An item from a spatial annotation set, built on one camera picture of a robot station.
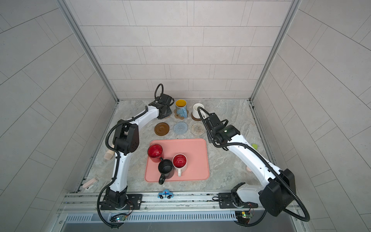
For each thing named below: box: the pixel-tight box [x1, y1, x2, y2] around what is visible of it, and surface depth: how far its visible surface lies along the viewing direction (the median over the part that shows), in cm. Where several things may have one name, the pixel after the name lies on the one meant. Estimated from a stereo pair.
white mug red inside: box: [172, 153, 188, 177], surface depth 80 cm
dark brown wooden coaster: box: [154, 122, 170, 136], surface depth 101 cm
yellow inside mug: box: [175, 99, 188, 119], surface depth 101 cm
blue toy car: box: [157, 189, 174, 200], surface depth 74 cm
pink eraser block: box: [82, 177, 99, 189], surface depth 75 cm
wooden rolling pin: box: [103, 149, 115, 160], surface depth 85 cm
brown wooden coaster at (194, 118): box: [190, 111, 202, 121], surface depth 106 cm
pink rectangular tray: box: [144, 138, 210, 182], surface depth 84 cm
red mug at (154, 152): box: [147, 143, 163, 163], surface depth 84 cm
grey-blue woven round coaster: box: [173, 121, 189, 135], surface depth 101 cm
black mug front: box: [157, 159, 173, 186], surface depth 77 cm
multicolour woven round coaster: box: [190, 122, 206, 136], surface depth 101 cm
